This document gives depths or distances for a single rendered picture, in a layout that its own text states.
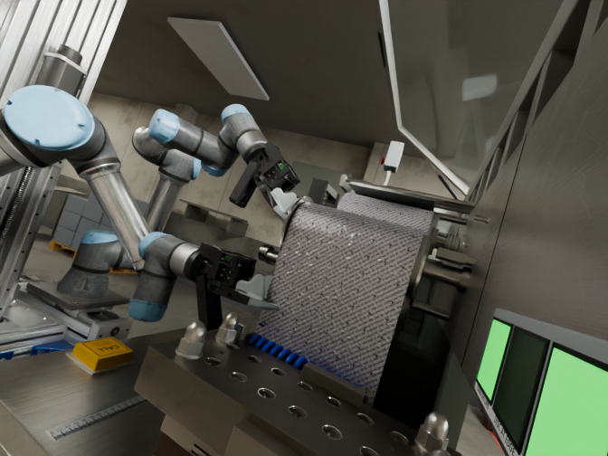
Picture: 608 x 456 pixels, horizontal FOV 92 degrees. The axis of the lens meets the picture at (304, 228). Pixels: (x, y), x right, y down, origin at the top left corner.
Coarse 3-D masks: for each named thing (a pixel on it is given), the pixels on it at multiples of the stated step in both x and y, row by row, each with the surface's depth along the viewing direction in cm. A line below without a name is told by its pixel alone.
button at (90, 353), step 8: (80, 344) 53; (88, 344) 54; (96, 344) 55; (104, 344) 56; (112, 344) 57; (120, 344) 58; (72, 352) 53; (80, 352) 52; (88, 352) 52; (96, 352) 52; (104, 352) 53; (112, 352) 54; (120, 352) 55; (128, 352) 56; (88, 360) 51; (96, 360) 51; (104, 360) 52; (112, 360) 53; (120, 360) 55; (128, 360) 56; (96, 368) 51
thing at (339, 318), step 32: (288, 256) 55; (288, 288) 54; (320, 288) 52; (352, 288) 50; (384, 288) 48; (288, 320) 53; (320, 320) 51; (352, 320) 49; (384, 320) 47; (320, 352) 50; (352, 352) 48; (384, 352) 46
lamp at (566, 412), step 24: (552, 360) 13; (576, 360) 11; (552, 384) 12; (576, 384) 11; (600, 384) 10; (552, 408) 12; (576, 408) 10; (600, 408) 9; (552, 432) 11; (576, 432) 10; (600, 432) 9
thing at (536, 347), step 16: (528, 336) 16; (512, 352) 18; (528, 352) 16; (512, 368) 17; (528, 368) 15; (512, 384) 16; (528, 384) 15; (496, 400) 18; (512, 400) 16; (528, 400) 14; (512, 416) 15; (512, 432) 15
